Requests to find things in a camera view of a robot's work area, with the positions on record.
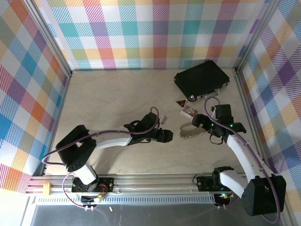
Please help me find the boxed playing card deck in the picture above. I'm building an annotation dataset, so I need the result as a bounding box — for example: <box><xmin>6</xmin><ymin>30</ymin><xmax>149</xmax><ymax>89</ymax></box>
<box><xmin>181</xmin><ymin>105</ymin><xmax>199</xmax><ymax>118</ymax></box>

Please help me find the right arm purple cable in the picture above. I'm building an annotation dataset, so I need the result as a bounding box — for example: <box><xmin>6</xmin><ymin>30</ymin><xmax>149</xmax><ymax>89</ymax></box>
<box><xmin>203</xmin><ymin>96</ymin><xmax>283</xmax><ymax>223</ymax></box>

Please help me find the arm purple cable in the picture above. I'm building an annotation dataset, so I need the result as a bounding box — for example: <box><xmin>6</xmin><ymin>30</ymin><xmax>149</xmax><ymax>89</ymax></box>
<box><xmin>203</xmin><ymin>96</ymin><xmax>283</xmax><ymax>223</ymax></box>
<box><xmin>42</xmin><ymin>106</ymin><xmax>160</xmax><ymax>224</ymax></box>

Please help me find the aluminium side rail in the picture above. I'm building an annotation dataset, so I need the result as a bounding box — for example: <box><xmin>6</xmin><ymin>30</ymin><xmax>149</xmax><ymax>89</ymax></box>
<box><xmin>234</xmin><ymin>69</ymin><xmax>271</xmax><ymax>172</ymax></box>
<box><xmin>39</xmin><ymin>73</ymin><xmax>72</xmax><ymax>176</ymax></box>

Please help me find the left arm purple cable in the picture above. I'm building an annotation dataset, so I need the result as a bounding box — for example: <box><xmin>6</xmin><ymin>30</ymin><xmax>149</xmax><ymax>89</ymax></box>
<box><xmin>42</xmin><ymin>106</ymin><xmax>160</xmax><ymax>224</ymax></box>

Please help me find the black case with chrome handle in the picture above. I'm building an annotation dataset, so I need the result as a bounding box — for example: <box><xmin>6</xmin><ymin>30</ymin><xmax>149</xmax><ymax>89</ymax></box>
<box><xmin>174</xmin><ymin>60</ymin><xmax>230</xmax><ymax>102</ymax></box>

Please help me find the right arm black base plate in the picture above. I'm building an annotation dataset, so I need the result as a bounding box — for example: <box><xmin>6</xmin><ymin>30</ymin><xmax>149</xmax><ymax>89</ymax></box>
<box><xmin>196</xmin><ymin>175</ymin><xmax>218</xmax><ymax>192</ymax></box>

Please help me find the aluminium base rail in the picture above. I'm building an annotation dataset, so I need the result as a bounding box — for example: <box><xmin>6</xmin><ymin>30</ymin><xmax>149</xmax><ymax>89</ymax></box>
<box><xmin>30</xmin><ymin>173</ymin><xmax>247</xmax><ymax>196</ymax></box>

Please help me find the right base wire connector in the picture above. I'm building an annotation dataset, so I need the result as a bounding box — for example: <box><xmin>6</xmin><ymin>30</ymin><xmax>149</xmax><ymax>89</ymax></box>
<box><xmin>218</xmin><ymin>192</ymin><xmax>234</xmax><ymax>201</ymax></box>

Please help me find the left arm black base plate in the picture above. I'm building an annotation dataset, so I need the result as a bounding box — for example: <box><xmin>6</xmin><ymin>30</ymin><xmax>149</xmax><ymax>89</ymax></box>
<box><xmin>71</xmin><ymin>177</ymin><xmax>115</xmax><ymax>194</ymax></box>

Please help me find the white slotted cable duct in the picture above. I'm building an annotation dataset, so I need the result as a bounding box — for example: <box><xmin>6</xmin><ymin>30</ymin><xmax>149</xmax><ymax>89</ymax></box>
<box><xmin>35</xmin><ymin>194</ymin><xmax>216</xmax><ymax>206</ymax></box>

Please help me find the aluminium frame post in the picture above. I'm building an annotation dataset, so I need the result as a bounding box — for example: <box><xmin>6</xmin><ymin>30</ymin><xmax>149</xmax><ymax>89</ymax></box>
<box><xmin>234</xmin><ymin>0</ymin><xmax>283</xmax><ymax>73</ymax></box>
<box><xmin>24</xmin><ymin>0</ymin><xmax>72</xmax><ymax>75</ymax></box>

